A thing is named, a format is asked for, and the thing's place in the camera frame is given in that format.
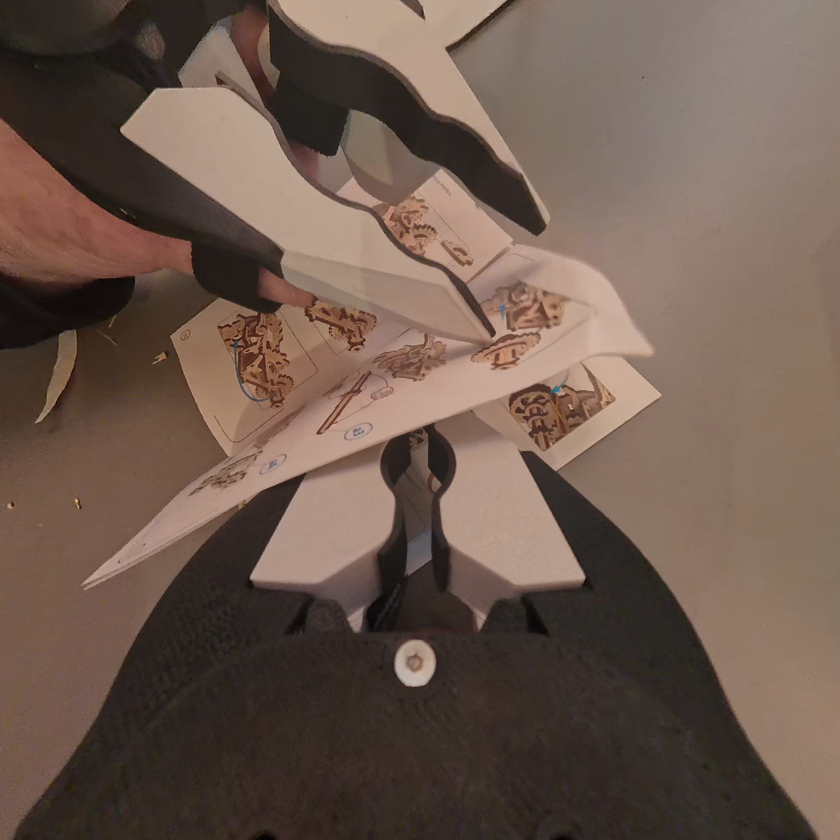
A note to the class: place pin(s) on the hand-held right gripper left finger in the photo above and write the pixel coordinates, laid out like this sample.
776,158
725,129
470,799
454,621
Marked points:
328,538

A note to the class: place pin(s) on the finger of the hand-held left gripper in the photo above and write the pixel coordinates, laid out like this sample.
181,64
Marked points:
262,197
407,59

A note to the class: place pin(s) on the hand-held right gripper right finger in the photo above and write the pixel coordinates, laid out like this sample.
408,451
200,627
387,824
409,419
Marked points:
512,525

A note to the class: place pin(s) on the white instruction booklet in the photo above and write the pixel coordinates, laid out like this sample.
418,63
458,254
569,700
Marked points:
394,394

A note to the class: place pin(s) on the person's left hand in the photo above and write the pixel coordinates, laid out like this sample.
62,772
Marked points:
65,236

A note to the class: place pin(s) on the white paper strip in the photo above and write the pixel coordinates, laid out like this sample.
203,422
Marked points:
59,374

